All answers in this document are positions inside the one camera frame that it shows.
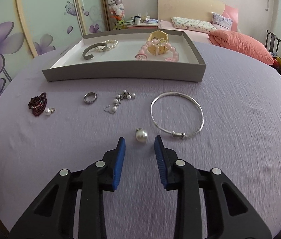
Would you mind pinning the pearl chain earrings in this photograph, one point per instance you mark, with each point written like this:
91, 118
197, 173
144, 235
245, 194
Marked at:
124, 95

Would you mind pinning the white mug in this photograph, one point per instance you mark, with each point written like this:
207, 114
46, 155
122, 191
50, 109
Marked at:
137, 20

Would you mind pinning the dark wooden chair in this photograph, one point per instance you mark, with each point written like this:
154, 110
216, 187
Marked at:
272, 42

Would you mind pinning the floral sliding wardrobe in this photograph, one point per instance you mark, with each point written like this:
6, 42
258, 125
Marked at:
30, 28

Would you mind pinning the small pearl pendant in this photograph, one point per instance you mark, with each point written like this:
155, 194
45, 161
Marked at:
49, 111

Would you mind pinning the grey cardboard tray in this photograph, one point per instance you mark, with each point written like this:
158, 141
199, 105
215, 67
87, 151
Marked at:
119, 61

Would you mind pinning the purple patterned pillow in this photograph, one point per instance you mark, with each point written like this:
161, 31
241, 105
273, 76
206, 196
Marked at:
221, 22

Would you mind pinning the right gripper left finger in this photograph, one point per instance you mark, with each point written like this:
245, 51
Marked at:
51, 214

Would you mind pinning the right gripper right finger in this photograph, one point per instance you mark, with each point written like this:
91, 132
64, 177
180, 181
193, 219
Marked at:
229, 214

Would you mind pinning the pink white nightstand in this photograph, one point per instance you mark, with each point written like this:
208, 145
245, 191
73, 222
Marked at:
142, 26

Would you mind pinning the floral white pillow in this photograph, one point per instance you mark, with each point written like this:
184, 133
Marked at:
192, 25

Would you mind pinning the bed with pink sheet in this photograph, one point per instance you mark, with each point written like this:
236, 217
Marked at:
193, 35

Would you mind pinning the yellow wrist watch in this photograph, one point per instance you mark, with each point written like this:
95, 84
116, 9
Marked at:
157, 40

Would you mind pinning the large pearl pendant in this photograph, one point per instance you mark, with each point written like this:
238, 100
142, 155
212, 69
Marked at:
141, 135

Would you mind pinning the clear tube of plush toys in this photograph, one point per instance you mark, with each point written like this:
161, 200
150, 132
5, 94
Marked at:
116, 14

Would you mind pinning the folded coral duvet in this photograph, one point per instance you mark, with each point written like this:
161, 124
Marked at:
241, 43

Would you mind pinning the grey cuff bangle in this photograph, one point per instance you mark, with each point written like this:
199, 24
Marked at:
88, 53

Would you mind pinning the thin silver bangle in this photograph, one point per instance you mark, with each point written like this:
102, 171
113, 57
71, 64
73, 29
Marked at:
177, 114

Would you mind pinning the beige pink headboard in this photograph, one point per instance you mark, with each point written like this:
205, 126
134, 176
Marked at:
196, 9

